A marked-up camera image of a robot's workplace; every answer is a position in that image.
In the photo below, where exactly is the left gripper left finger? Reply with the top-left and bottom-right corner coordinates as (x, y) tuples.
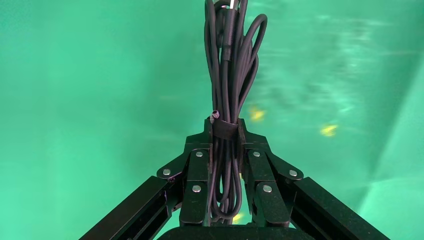
(79, 117), (213, 240)

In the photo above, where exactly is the yellow tape mark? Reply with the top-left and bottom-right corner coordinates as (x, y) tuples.
(319, 124), (339, 137)
(250, 107), (267, 122)

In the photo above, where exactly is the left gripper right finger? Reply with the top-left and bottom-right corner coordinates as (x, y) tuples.
(236, 117), (392, 240)

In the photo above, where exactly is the black data cable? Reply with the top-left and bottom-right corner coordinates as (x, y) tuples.
(203, 0), (269, 223)

